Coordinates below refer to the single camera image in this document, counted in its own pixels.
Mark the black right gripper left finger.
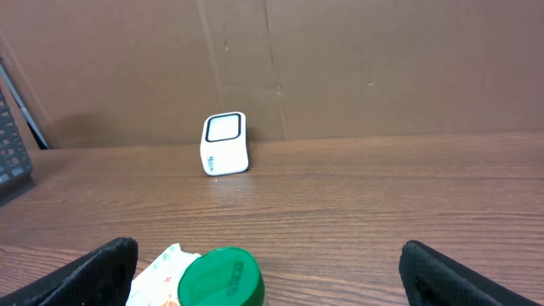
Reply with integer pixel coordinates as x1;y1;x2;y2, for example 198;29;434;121
1;237;139;306

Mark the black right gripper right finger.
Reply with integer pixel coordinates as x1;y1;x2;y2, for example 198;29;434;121
399;241;535;306

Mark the teal snack packet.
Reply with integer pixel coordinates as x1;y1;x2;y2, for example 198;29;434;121
126;243;201;306

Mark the green lid jar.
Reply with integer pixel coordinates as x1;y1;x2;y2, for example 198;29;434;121
177;246;268;306

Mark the white barcode scanner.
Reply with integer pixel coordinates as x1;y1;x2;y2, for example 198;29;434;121
200;111;250;176

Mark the grey plastic mesh basket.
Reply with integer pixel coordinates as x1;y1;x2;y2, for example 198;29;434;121
0;93;33;201

